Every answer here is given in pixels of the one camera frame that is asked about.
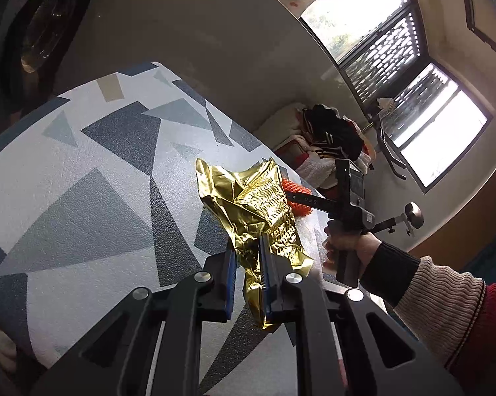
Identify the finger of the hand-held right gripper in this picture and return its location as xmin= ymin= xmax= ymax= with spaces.
xmin=284 ymin=190 xmax=339 ymax=216

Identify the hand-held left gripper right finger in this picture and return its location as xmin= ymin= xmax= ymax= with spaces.
xmin=258 ymin=235 xmax=465 ymax=396

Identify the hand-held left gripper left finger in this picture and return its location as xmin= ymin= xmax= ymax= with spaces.
xmin=29 ymin=239 xmax=238 ymax=396

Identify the orange mesh net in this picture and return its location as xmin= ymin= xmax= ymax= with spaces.
xmin=282 ymin=178 xmax=315 ymax=218

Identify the gold foil wrapper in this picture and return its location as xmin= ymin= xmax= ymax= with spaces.
xmin=195 ymin=157 xmax=315 ymax=333

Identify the person's right forearm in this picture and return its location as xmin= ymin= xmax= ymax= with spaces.
xmin=359 ymin=241 xmax=496 ymax=396

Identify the person's right hand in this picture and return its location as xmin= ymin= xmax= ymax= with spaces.
xmin=322 ymin=218 xmax=383 ymax=281

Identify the black exercise bike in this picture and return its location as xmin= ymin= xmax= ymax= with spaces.
xmin=364 ymin=97 xmax=424 ymax=238

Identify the beige armchair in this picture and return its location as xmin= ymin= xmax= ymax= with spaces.
xmin=252 ymin=103 xmax=376 ymax=192

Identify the wooden door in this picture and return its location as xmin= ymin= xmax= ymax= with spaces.
xmin=405 ymin=210 xmax=496 ymax=273

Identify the blue sofa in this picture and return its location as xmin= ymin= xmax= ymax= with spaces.
xmin=463 ymin=235 xmax=496 ymax=285

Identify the geometric patterned table cover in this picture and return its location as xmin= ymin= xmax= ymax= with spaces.
xmin=0 ymin=62 xmax=356 ymax=396

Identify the washing machine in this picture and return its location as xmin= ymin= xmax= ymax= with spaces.
xmin=0 ymin=0 xmax=96 ymax=133

